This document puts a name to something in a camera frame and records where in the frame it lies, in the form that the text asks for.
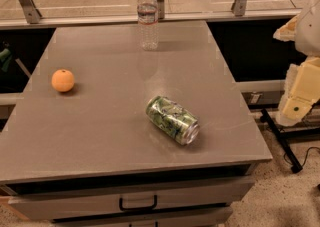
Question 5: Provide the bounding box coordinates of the left metal railing bracket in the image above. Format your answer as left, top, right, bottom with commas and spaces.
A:
18, 0, 42, 24

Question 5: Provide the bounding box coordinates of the grey upper drawer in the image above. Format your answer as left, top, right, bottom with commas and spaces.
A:
9, 176, 254, 220

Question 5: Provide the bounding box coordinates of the orange fruit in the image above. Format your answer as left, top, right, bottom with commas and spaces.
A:
51, 69, 75, 92

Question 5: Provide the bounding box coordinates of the clear plastic water bottle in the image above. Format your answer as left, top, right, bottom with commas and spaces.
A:
137, 0, 158, 51

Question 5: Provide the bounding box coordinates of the grey horizontal railing bar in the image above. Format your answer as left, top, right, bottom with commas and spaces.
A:
0, 8, 301, 30

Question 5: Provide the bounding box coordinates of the grey drawer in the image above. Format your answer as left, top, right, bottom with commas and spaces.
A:
9, 176, 254, 220
53, 207, 233, 227

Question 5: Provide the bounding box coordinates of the black floor cable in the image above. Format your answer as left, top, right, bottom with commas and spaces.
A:
283, 146, 320, 167

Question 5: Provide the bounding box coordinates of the black drawer handle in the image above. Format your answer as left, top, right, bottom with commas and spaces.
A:
118, 195, 158, 212

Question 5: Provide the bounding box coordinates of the green soda can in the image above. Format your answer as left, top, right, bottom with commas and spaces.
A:
146, 96, 200, 146

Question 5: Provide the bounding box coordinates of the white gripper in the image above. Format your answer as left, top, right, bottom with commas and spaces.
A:
273, 0, 320, 126

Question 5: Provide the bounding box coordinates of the grey lower drawer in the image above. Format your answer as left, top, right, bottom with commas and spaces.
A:
53, 207, 233, 227

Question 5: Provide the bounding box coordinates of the green object at left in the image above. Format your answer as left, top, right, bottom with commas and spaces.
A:
0, 48, 12, 72

